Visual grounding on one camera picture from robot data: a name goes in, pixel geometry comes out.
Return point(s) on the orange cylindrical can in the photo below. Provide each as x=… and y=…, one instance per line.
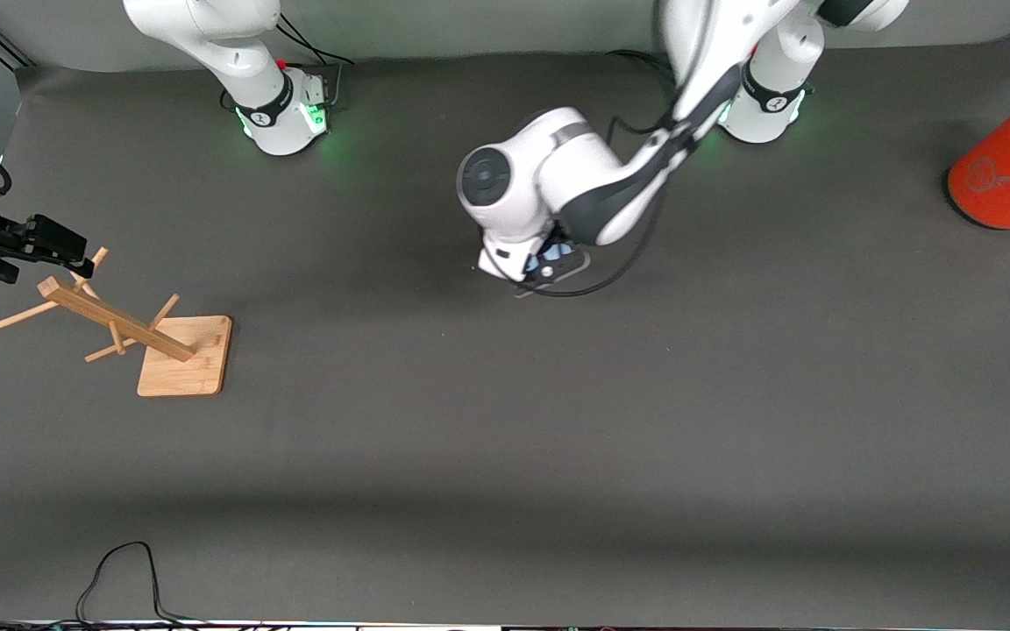
x=1005, y=175

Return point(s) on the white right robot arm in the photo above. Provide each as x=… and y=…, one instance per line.
x=233, y=61

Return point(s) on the dark grey table mat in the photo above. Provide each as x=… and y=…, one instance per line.
x=505, y=438

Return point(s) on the dark metal frame bar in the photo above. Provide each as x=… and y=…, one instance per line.
x=18, y=57

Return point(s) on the wooden cup rack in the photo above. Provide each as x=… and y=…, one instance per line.
x=185, y=359

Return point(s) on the light blue plastic cup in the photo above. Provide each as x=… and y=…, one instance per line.
x=555, y=256

